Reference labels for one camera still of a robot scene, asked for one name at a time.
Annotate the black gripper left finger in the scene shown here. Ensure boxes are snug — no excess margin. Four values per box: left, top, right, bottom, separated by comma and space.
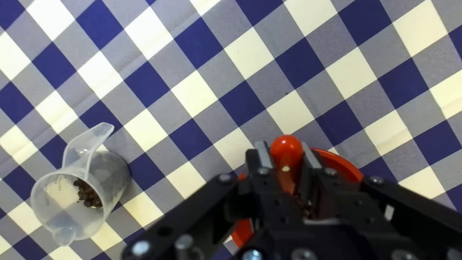
246, 142, 275, 194

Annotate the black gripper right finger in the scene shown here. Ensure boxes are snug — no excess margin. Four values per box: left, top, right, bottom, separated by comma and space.
301, 143, 338, 194

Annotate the red plastic bowl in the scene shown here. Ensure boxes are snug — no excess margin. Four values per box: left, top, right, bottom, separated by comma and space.
231, 149, 363, 247

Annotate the red plastic spoon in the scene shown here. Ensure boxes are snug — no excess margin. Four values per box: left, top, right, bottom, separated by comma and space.
270, 134, 304, 195

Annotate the clear plastic measuring jug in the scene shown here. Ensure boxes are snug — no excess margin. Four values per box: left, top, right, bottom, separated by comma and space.
31, 123, 130, 246

